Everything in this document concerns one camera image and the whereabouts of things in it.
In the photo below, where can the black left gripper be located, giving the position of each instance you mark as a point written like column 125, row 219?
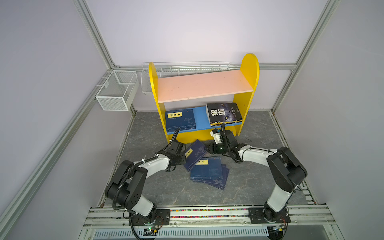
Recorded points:
column 182, row 162

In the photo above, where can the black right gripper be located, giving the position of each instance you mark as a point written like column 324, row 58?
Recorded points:
column 212, row 149

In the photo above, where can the dark wolf cover book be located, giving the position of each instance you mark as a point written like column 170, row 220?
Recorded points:
column 227, row 113

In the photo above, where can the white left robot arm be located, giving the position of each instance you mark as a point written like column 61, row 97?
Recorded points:
column 127, row 184

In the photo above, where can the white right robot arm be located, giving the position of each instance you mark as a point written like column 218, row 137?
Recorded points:
column 287, row 171

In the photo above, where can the navy book lowest in pile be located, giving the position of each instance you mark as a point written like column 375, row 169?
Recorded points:
column 220, row 183

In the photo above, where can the yellow wooden bookshelf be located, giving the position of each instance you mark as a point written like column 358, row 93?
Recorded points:
column 240, row 83

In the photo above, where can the white mesh basket left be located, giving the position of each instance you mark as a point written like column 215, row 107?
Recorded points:
column 118, row 91

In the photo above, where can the white wire basket rear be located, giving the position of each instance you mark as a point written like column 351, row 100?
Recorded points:
column 176, row 69

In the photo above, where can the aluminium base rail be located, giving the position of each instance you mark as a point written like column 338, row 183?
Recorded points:
column 215, row 222

